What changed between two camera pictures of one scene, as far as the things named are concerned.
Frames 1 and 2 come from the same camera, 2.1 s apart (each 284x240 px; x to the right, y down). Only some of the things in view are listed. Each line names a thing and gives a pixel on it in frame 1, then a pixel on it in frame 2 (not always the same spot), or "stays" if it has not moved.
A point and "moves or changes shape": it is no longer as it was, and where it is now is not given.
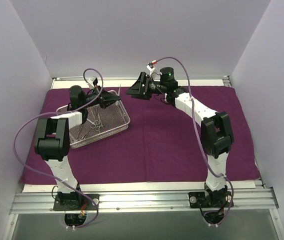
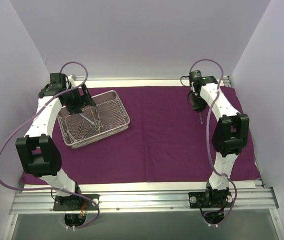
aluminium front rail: (260, 201) stays
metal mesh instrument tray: (99, 123) stays
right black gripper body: (144, 85) to (198, 106)
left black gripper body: (102, 97) to (77, 104)
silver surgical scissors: (94, 124) stays
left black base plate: (79, 202) stays
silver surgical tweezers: (119, 89) moves or changes shape
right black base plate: (201, 199) stays
